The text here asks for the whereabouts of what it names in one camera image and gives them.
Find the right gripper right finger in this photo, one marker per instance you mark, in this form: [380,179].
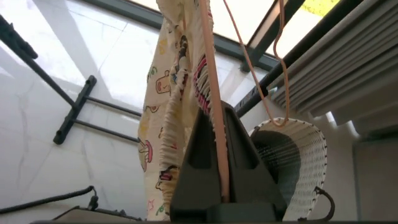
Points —
[248,186]

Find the cream printed garment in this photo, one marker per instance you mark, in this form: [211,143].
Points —
[168,124]

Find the black clothes rack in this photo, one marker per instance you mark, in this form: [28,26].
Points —
[74,109]

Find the beige curtain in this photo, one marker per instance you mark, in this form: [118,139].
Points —
[342,71]

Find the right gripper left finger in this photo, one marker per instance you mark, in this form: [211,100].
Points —
[192,186]

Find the white laundry basket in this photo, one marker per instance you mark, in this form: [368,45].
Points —
[308,155]

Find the window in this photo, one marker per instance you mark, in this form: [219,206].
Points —
[242,18]

